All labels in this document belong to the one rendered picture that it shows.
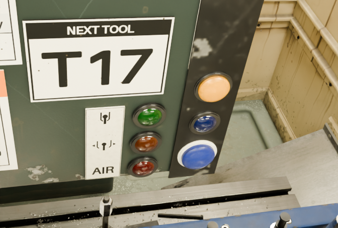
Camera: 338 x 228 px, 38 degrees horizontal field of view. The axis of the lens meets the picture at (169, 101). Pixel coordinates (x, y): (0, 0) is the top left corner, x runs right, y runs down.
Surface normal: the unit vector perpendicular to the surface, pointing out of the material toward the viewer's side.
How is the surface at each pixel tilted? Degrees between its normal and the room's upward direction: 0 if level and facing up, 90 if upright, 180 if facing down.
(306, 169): 24
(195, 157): 87
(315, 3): 90
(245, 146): 0
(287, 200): 0
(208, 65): 90
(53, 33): 90
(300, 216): 0
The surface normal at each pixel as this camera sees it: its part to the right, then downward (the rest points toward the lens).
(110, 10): 0.22, 0.69
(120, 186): 0.11, -0.73
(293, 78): -0.97, 0.07
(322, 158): -0.29, -0.63
